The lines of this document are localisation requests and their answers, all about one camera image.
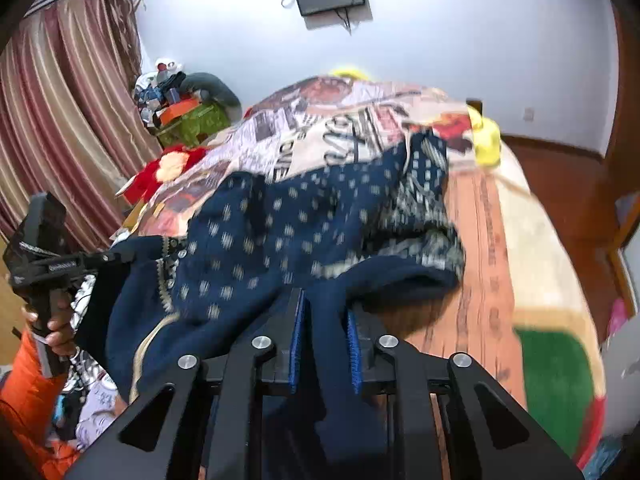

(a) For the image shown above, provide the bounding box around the yellow plush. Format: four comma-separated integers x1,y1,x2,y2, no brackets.
332,64,374,81

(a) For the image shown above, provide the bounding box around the green cardboard box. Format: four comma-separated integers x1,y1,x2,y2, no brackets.
154,102,234,149

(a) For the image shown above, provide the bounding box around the red plush toy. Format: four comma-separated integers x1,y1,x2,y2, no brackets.
122,143,209,204

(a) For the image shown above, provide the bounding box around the striped red curtain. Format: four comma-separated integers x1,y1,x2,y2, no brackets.
0,0,164,257

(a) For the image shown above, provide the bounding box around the orange cream green bed blanket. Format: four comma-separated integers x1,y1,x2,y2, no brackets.
379,159,609,467

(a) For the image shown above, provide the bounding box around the pink item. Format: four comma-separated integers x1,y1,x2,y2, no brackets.
607,297,632,342

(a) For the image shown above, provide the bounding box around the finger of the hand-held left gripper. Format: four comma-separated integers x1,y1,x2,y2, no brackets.
75,251,137,274

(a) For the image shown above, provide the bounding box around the person's left forearm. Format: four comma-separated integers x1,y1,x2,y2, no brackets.
0,327,85,480

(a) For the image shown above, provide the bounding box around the pile of clothes and boxes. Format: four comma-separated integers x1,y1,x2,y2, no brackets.
132,58,189,127

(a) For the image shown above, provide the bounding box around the person's left hand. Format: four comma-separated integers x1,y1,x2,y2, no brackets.
22,300,78,361

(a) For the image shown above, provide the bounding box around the wooden wardrobe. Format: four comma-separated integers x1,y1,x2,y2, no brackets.
606,4,640,313

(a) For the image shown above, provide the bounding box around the grey plush pillow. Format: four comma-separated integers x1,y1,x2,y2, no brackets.
182,72,244,110

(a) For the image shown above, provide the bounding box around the printed blanket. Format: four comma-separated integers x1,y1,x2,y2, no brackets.
110,75,482,252

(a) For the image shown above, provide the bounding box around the orange box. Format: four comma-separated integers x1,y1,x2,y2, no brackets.
158,98,200,126

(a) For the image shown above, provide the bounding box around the navy patterned hooded jacket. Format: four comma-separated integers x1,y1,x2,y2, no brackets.
75,130,469,467

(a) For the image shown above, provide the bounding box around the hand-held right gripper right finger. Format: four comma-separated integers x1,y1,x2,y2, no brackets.
345,307,587,480

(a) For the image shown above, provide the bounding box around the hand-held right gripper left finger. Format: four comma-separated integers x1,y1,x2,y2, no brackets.
65,287,306,480

